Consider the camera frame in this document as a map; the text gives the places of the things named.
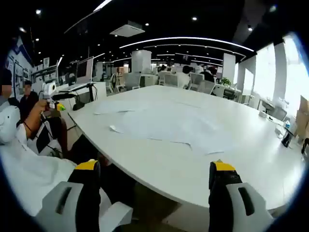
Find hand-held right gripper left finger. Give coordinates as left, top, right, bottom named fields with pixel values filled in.
left=36, top=159, right=101, bottom=232

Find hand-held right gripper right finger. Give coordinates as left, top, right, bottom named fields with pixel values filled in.
left=209, top=160, right=275, bottom=232

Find white printing papers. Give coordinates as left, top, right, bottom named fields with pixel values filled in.
left=93, top=98, right=241, bottom=155

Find person's left hand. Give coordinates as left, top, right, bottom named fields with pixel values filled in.
left=35, top=99, right=49, bottom=114

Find white storage shelf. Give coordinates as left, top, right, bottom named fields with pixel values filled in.
left=30, top=57, right=59, bottom=84

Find white laptop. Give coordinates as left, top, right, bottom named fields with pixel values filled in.
left=57, top=56, right=97, bottom=92

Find person's head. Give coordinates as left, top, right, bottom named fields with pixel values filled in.
left=0, top=69, right=13, bottom=104

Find white counter cabinet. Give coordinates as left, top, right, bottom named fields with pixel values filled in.
left=93, top=81, right=107, bottom=103

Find white chest device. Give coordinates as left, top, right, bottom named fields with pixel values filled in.
left=0, top=104, right=20, bottom=145

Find white table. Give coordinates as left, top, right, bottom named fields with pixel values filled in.
left=68, top=84, right=307, bottom=211

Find group of white office chairs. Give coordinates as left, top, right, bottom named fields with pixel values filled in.
left=110, top=71, right=242, bottom=99

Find black box-shaped object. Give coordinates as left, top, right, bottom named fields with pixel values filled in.
left=281, top=130, right=295, bottom=147

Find white square pillar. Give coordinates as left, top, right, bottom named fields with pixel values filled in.
left=131, top=50, right=152, bottom=73
left=223, top=53, right=237, bottom=84

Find ceiling air conditioner vent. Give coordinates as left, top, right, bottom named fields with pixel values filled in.
left=110, top=20, right=146, bottom=38

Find straight ceiling light strip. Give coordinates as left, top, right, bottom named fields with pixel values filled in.
left=93, top=0, right=113, bottom=12

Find brown cardboard box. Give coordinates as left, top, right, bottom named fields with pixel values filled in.
left=295, top=95, right=309, bottom=145

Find curved ceiling light strip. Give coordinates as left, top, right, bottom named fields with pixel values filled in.
left=119, top=36, right=255, bottom=52

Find blue white wall poster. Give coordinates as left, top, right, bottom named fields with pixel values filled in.
left=5, top=36, right=34, bottom=97

